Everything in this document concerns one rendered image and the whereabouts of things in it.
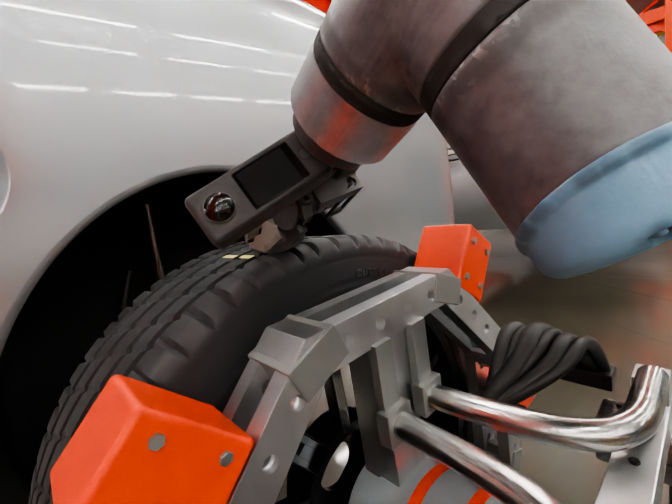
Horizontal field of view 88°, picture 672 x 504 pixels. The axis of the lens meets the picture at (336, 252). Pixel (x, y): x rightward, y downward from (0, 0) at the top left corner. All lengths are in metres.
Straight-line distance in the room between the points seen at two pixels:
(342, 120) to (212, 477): 0.25
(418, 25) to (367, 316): 0.23
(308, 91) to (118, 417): 0.23
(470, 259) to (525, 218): 0.31
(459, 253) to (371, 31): 0.33
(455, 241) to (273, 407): 0.32
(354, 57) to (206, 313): 0.24
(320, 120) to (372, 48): 0.06
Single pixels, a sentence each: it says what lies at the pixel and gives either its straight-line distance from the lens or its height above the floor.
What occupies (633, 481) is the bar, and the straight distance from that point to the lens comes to 0.39.
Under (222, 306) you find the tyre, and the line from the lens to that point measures 0.34.
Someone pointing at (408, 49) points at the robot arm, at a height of 1.29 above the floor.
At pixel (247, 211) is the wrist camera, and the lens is 0.28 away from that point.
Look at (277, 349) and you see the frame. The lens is 0.30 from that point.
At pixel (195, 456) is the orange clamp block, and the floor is 1.08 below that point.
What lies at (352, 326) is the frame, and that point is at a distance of 0.32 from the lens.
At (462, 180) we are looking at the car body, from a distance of 2.93.
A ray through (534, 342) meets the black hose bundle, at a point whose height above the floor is 1.04.
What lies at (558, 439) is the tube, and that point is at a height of 1.00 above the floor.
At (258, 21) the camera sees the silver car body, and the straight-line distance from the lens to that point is 0.89.
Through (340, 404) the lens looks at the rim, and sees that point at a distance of 0.49.
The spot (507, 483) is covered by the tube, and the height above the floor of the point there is 1.01.
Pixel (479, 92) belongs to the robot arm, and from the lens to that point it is 0.18.
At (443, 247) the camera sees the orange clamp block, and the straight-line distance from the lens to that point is 0.49.
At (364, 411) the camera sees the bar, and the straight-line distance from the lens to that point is 0.42.
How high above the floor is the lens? 1.23
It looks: 9 degrees down
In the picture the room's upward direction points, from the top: 9 degrees counter-clockwise
